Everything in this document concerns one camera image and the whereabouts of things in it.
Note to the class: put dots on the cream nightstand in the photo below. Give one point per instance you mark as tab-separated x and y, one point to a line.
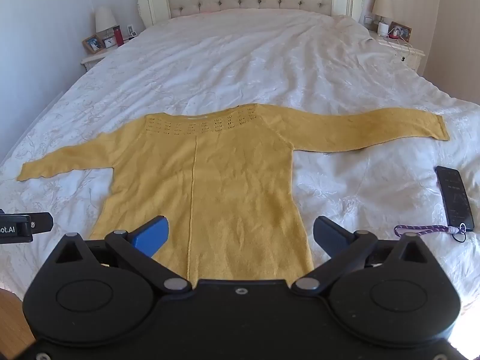
414	54
93	60

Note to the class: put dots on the red bottle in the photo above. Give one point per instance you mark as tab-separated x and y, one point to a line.
118	36

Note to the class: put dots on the white cylinder speaker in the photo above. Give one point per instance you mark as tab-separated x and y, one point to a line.
383	29

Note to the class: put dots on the cream table lamp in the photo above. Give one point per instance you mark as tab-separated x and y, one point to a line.
382	3
105	18

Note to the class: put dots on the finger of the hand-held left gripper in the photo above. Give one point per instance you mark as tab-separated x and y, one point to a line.
42	222

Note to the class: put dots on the wooden photo frame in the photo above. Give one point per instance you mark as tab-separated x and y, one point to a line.
93	44
400	32

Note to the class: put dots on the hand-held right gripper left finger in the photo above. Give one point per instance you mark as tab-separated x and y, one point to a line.
153	236

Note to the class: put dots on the yellow knit sweater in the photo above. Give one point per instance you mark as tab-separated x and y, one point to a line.
232	180

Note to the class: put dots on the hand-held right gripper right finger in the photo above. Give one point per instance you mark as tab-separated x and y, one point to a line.
328	234

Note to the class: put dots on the white embroidered bedspread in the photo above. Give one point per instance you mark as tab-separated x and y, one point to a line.
240	63

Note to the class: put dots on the white wall socket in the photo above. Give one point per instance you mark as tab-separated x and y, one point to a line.
131	32
368	19

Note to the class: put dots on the black smartphone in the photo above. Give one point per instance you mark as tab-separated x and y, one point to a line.
454	198

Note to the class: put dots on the small white clock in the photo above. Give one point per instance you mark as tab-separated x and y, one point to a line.
110	42

